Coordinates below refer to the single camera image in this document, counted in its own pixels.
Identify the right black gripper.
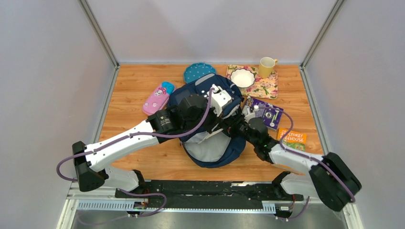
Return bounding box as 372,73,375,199
217,112,257,147

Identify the navy blue student backpack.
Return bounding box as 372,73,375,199
167,73,246,168

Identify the purple paperback book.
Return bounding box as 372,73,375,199
245,96,284,131

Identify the pink cartoon pencil case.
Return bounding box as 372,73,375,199
142,82,175,115

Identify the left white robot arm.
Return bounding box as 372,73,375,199
72,91,232,198

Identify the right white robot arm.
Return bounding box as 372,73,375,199
221,114,362,211

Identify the white scalloped bowl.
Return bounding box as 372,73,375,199
230,69,255,88

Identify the floral rectangular tray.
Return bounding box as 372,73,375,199
226,64,278,99

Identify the blue polka dot plate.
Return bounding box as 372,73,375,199
183,62,216,83

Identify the orange Treehouse book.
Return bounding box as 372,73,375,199
283,131,307,151

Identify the yellow ceramic mug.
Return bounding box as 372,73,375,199
258,57,278,78

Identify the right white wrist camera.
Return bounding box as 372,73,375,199
242,105,259,123

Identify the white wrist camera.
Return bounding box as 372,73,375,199
210,84,233,117
242,105,259,123

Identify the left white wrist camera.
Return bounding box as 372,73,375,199
210,84,233,117

